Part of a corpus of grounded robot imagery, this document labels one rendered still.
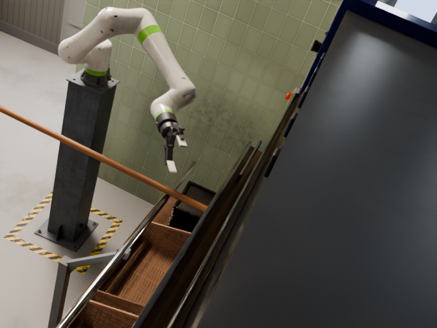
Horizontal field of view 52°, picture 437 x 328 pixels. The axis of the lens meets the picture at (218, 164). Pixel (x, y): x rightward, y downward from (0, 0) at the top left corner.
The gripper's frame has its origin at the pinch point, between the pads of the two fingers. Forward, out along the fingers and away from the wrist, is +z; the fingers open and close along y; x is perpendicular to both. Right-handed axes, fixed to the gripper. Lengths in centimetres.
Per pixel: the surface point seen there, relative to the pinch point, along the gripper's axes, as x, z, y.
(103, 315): 17, 27, 71
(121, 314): 12, 31, 63
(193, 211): -36, -30, 61
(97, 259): 27, 24, 35
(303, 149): 21, 86, -72
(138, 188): -37, -127, 136
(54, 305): 37, 18, 74
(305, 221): 28, 102, -73
